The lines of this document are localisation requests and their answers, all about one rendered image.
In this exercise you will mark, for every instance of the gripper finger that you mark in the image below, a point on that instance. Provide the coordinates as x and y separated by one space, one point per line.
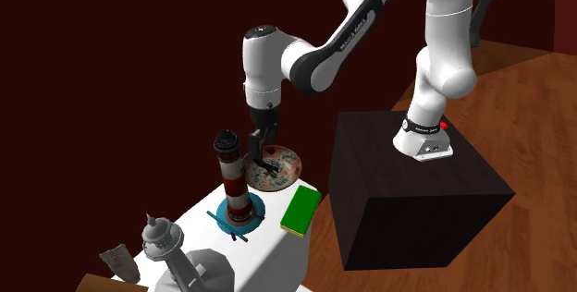
255 144
272 133

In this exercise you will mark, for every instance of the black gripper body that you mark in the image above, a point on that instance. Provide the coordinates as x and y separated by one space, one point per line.
263 116

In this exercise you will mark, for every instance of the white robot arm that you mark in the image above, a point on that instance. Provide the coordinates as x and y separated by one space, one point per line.
444 48

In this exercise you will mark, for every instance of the speckled red rimmed plate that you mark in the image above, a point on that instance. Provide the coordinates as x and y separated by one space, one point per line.
284 169

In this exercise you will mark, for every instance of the red white lighthouse figure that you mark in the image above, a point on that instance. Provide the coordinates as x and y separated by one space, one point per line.
235 183

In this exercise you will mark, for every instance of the green yellow sponge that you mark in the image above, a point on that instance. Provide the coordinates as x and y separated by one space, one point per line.
301 210

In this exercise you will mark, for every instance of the teal pen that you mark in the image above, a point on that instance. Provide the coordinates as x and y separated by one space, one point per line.
221 223

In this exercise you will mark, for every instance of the white toilet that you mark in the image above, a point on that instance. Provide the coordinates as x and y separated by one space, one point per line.
270 246

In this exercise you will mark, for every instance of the dark robot stand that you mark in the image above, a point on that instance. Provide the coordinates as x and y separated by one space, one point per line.
383 183

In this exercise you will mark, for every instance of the grey tower figure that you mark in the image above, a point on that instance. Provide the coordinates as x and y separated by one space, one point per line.
163 237

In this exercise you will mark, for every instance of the grey squeeze tube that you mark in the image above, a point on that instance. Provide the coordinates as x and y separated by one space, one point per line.
121 262

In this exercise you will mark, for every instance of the brown wooden box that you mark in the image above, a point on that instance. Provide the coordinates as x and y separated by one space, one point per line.
108 284

